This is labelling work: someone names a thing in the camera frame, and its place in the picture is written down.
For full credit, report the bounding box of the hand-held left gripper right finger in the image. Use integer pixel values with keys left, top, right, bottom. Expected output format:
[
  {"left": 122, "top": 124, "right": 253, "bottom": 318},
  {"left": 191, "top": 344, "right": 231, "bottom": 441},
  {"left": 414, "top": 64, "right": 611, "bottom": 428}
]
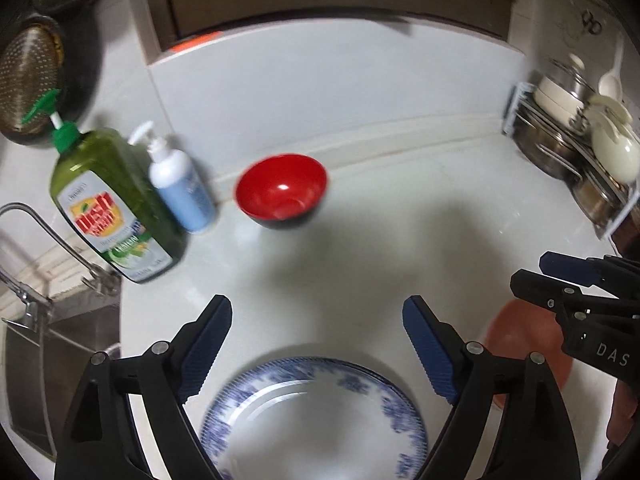
[{"left": 401, "top": 295, "right": 583, "bottom": 480}]

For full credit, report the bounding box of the brown window frame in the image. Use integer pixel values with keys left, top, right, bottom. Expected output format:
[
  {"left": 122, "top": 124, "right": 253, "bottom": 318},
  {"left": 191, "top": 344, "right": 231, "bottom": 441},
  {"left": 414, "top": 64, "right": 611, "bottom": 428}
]
[{"left": 140, "top": 0, "right": 516, "bottom": 63}]

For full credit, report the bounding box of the red bowl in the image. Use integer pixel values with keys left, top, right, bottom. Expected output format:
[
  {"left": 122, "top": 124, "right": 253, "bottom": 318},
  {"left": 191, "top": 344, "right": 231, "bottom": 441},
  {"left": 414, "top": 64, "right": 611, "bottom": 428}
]
[{"left": 234, "top": 154, "right": 329, "bottom": 231}]

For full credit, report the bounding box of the steel sink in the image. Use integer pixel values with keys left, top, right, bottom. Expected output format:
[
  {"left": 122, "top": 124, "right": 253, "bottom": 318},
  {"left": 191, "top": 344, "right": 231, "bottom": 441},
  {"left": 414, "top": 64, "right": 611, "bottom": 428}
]
[{"left": 0, "top": 280, "right": 123, "bottom": 461}]

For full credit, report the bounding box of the orange sticker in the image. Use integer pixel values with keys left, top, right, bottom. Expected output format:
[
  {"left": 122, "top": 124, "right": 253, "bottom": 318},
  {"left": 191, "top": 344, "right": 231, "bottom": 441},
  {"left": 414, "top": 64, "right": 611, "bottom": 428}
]
[{"left": 170, "top": 31, "right": 221, "bottom": 53}]

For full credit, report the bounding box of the white dish rack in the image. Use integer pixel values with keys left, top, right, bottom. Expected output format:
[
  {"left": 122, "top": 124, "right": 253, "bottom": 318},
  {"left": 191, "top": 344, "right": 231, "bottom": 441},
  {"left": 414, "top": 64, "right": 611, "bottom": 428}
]
[{"left": 502, "top": 81, "right": 640, "bottom": 241}]

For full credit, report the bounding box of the green dish soap bottle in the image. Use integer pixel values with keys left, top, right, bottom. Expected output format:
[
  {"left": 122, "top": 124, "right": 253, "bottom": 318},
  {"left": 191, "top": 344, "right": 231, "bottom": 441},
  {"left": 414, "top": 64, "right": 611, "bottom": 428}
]
[{"left": 21, "top": 89, "right": 188, "bottom": 285}]

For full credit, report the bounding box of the cream spoon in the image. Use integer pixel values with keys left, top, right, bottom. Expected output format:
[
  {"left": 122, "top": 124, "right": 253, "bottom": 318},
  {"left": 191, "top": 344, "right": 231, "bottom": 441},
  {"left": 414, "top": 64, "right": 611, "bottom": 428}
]
[{"left": 585, "top": 95, "right": 633, "bottom": 126}]

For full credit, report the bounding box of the person's right hand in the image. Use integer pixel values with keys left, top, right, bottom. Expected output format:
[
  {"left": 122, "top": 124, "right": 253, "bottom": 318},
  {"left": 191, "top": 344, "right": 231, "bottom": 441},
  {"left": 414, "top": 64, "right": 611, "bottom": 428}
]
[{"left": 606, "top": 390, "right": 633, "bottom": 453}]

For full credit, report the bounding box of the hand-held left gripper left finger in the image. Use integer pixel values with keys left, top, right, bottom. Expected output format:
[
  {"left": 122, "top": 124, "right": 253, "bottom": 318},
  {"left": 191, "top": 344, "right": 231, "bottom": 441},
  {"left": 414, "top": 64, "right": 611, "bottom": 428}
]
[{"left": 54, "top": 294, "right": 234, "bottom": 480}]

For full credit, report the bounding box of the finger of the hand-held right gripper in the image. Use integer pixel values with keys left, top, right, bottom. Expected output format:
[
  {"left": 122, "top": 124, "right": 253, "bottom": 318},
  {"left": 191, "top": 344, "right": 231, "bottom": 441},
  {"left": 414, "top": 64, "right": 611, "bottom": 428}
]
[
  {"left": 539, "top": 252, "right": 640, "bottom": 297},
  {"left": 510, "top": 269, "right": 640, "bottom": 322}
]

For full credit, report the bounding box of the steel pot with lid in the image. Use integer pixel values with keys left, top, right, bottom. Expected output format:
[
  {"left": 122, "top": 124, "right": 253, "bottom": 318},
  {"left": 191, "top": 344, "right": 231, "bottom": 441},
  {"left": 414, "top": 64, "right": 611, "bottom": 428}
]
[{"left": 547, "top": 57, "right": 591, "bottom": 106}]

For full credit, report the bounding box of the white rice spoon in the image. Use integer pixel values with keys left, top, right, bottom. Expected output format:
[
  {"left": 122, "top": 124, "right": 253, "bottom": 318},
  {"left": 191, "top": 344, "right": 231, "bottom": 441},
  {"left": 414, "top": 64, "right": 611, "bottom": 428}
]
[{"left": 598, "top": 35, "right": 626, "bottom": 103}]

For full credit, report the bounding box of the steel pot with long handles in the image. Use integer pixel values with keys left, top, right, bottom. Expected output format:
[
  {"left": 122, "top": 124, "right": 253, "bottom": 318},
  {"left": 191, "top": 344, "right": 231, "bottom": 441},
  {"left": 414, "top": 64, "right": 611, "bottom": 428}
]
[{"left": 515, "top": 115, "right": 583, "bottom": 178}]

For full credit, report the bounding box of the steel faucet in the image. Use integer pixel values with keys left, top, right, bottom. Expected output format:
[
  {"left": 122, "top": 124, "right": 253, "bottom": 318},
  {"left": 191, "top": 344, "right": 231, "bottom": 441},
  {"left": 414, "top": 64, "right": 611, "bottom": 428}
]
[{"left": 0, "top": 202, "right": 121, "bottom": 331}]

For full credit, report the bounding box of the metal colander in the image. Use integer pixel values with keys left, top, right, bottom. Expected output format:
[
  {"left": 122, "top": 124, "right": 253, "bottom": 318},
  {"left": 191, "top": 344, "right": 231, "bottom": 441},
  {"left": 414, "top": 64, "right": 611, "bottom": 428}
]
[{"left": 0, "top": 15, "right": 68, "bottom": 146}]

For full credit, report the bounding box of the white and blue pump bottle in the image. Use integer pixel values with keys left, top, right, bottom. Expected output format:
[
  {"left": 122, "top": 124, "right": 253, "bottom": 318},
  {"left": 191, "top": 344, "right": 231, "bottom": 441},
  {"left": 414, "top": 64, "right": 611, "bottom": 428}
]
[{"left": 127, "top": 120, "right": 218, "bottom": 235}]

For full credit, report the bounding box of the blue patterned white plate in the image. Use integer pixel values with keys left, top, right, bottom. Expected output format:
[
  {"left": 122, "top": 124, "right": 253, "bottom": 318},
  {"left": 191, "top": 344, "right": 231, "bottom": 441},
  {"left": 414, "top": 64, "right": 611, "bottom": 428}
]
[{"left": 200, "top": 356, "right": 430, "bottom": 480}]

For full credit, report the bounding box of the cream pot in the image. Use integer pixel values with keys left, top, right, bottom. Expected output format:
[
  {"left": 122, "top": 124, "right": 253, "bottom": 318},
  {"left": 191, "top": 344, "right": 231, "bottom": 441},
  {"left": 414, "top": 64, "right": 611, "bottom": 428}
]
[{"left": 532, "top": 75, "right": 576, "bottom": 126}]

